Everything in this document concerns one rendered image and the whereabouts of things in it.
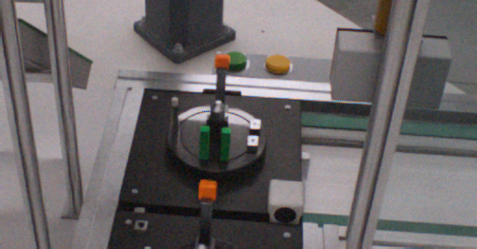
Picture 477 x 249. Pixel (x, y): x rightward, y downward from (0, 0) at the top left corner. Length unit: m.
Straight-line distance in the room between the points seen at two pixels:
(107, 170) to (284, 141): 0.25
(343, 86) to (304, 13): 0.76
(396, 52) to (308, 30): 0.77
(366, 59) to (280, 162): 0.29
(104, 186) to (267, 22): 0.63
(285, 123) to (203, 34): 0.37
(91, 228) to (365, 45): 0.42
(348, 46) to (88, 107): 0.62
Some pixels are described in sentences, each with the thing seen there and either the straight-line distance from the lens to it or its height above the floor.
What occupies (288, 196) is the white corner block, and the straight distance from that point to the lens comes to 1.02.
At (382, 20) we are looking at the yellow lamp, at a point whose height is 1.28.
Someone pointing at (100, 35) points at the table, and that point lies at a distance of 1.53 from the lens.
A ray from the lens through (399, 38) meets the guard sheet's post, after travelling 0.80.
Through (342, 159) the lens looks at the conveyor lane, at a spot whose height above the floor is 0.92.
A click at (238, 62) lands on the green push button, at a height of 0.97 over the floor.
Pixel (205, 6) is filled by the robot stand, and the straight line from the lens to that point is 1.43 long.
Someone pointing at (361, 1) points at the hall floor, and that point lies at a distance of 3.38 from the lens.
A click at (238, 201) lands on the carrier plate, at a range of 1.03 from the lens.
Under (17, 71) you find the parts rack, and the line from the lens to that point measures 0.79.
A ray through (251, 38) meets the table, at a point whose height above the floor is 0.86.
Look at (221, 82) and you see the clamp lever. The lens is 1.11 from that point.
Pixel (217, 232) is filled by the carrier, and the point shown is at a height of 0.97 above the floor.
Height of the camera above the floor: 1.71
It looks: 39 degrees down
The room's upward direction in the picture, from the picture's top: straight up
